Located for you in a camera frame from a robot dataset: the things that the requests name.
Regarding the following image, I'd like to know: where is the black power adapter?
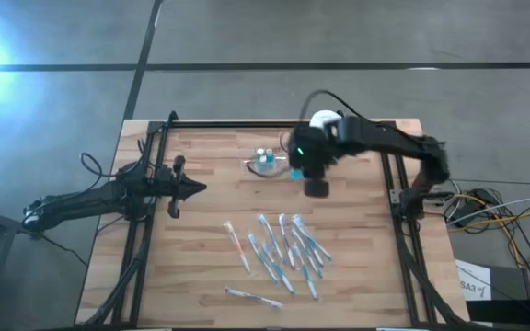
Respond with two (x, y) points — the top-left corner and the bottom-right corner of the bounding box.
(451, 188), (496, 226)

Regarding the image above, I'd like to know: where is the yellow floor cable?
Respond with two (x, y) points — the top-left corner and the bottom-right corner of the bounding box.
(448, 192), (530, 291)

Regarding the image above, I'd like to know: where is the black floor cable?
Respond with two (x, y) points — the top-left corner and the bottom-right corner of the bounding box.
(448, 178), (530, 273)

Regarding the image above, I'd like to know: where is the black aluminium table frame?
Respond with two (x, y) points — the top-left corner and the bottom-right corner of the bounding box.
(75, 109), (473, 331)

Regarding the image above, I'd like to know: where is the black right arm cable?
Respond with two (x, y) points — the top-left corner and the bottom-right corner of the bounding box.
(297, 89), (363, 123)

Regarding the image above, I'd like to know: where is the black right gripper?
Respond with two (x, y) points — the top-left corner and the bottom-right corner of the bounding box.
(286, 118), (342, 200)

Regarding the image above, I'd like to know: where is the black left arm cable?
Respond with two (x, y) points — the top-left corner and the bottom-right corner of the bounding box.
(78, 151), (123, 181)

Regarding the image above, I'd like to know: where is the white floor cable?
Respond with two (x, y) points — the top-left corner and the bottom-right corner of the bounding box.
(446, 196), (530, 227)

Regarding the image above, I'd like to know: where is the white paper sign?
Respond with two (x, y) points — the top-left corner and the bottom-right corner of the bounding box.
(455, 258), (492, 302)

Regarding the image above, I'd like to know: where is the purple toothbrush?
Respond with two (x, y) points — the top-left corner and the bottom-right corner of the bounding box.
(278, 212), (297, 270)

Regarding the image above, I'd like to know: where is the wrapped dark handled toothbrush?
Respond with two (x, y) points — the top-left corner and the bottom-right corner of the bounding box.
(224, 286), (283, 309)

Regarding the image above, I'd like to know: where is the yellow wipes canister white lid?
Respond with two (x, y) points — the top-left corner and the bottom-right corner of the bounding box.
(309, 108), (342, 131)

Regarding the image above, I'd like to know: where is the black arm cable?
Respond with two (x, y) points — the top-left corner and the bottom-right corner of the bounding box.
(78, 151), (123, 181)
(297, 89), (363, 123)

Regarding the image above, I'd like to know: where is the orange toothbrush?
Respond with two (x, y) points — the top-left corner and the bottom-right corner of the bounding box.
(222, 220), (252, 276)

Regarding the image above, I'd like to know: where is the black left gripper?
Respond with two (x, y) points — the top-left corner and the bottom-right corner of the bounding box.
(155, 154), (208, 220)

